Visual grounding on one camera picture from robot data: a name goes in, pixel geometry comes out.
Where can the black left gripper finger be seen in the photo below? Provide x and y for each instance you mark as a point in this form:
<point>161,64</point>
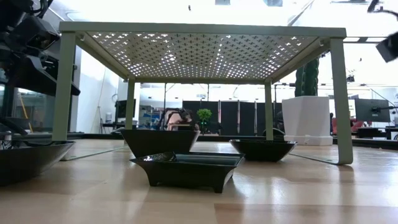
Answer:
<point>46,81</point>

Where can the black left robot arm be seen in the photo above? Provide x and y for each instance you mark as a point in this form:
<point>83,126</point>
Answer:
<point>15,6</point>

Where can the thin yellow rod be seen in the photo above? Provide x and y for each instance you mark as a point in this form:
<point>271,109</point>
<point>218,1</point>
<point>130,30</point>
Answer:
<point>25,113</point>

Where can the black computer monitor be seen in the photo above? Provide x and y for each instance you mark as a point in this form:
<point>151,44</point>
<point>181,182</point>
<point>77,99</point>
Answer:
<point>371,110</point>
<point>122,109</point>

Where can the black oval plate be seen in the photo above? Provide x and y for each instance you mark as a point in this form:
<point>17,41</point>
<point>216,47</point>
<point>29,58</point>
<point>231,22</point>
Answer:
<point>262,151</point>
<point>28,161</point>

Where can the green cactus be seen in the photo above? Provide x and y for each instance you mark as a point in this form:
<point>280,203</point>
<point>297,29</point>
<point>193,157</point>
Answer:
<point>307,77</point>

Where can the white hexagonal plant pot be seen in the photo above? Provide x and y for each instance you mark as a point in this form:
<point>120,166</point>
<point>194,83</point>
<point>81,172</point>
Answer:
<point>306,118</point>

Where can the black wavy square plate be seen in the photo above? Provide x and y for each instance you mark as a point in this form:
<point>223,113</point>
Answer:
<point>158,143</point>

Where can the person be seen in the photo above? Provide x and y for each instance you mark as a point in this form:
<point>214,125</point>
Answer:
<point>175,119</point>

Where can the green perforated metal shelf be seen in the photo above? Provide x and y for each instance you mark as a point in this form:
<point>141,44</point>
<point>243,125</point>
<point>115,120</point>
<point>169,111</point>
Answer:
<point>199,29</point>

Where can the small green potted plant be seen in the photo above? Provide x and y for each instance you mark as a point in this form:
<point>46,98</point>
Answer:
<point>204,115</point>

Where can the small black square plate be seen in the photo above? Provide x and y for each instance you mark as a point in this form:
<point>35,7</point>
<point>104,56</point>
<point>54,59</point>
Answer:
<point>186,174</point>

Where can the black partition panels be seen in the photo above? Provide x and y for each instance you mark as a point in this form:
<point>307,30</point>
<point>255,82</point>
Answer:
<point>230,118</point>

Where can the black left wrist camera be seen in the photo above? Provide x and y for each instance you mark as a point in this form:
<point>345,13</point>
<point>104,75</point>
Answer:
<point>35,32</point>

